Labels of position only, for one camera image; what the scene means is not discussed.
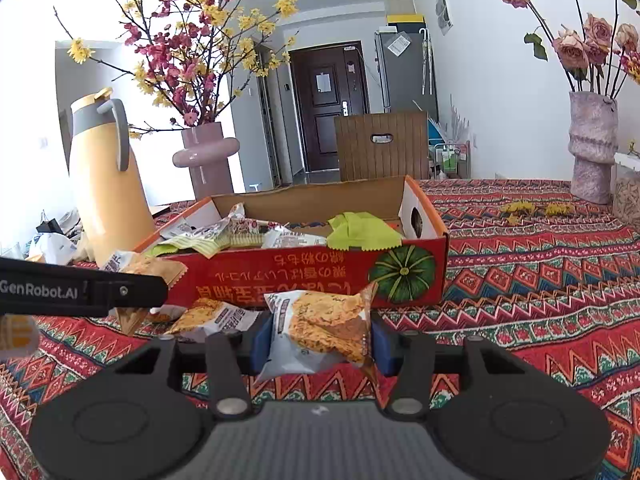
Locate yellow black box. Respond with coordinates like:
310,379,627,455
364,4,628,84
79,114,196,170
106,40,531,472
386,10,426,33

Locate grey refrigerator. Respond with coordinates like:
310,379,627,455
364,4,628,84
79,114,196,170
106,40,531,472
375,27,440,113

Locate yellow-green snack packet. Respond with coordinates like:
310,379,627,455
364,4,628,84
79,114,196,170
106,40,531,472
145,237,221,258

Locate green snack packet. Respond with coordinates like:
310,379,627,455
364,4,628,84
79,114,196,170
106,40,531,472
326,211,403,251

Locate clear jar of seeds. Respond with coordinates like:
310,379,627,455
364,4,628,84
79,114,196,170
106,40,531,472
612,152,640,233

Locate fallen yellow petals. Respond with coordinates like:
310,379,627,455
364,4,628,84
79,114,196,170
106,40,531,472
500,200,576,225

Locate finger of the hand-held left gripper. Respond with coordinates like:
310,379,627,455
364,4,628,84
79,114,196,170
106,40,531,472
89,271,169,317

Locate white trolley rack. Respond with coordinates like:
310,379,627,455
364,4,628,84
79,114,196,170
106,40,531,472
430,140,472,180

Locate pink yellow flowering branches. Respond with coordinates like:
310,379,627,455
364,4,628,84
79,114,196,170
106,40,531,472
52,0,301,128

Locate white plastic bag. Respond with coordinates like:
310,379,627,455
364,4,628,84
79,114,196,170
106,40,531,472
27,232,76,263

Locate dried pink roses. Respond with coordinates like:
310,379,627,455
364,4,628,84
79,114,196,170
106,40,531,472
489,0,640,98

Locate smooth pink vase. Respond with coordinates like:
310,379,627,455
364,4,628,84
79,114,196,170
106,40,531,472
172,122,240,201

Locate white umbrella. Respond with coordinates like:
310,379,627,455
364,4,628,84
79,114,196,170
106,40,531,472
419,29,435,96

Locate yellow thermos jug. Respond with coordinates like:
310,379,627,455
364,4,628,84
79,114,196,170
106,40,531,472
67,87,157,266

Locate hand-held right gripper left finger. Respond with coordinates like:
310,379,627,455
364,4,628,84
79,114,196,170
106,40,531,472
112,317,273,421

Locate textured pink vase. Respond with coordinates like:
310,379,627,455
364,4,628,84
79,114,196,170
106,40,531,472
567,91,620,206

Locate red cardboard box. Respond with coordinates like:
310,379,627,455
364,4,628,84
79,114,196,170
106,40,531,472
132,175,450,311

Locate wooden chair back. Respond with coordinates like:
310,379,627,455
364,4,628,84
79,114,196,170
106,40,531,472
334,110,430,183

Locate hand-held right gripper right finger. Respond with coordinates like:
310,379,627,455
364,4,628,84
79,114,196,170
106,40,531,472
369,311,528,422

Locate pink yellow printed snack packet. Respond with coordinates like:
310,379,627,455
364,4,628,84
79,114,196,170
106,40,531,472
227,203,263,248

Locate yellow mug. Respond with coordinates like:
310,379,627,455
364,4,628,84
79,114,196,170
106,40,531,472
0,314,40,356

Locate dark brown door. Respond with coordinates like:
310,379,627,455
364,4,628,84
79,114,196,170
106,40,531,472
290,41,371,173

